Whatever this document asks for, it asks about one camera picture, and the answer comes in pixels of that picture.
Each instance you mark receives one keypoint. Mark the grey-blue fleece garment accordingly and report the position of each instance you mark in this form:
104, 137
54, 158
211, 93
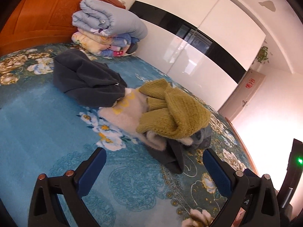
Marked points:
175, 156

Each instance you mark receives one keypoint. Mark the red door decoration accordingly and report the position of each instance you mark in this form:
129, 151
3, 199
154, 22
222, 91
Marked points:
249, 83

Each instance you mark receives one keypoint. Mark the wooden bed headboard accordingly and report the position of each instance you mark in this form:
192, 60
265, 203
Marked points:
35, 16

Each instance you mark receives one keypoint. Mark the cream floral folded blanket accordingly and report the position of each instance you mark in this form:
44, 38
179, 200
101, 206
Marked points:
94, 42

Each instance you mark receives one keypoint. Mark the green hanging plant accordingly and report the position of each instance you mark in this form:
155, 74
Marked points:
262, 54

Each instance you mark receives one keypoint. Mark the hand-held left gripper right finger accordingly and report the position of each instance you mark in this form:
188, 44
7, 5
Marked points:
216, 170

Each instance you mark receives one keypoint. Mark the light blue folded quilt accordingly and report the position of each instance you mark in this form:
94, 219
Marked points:
118, 21

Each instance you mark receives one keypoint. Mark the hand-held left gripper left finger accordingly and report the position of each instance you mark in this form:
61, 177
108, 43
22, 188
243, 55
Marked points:
92, 170

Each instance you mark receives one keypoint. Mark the beige room door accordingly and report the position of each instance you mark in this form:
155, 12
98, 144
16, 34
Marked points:
246, 99

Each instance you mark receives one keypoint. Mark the cream fuzzy sweater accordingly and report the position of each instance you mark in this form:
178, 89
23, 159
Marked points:
127, 115

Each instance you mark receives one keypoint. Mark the dark grey fleece jacket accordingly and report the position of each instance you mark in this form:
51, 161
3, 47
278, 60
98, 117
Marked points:
82, 80

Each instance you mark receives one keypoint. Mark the white glossy wardrobe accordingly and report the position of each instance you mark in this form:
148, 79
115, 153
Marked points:
165, 52

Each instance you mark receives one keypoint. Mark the blue floral bed blanket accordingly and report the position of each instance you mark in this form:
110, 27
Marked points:
47, 123

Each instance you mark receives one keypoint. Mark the mustard yellow knit sweater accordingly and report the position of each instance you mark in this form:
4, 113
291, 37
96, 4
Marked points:
180, 113

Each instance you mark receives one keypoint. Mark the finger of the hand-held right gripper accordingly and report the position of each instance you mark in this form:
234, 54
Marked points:
251, 174

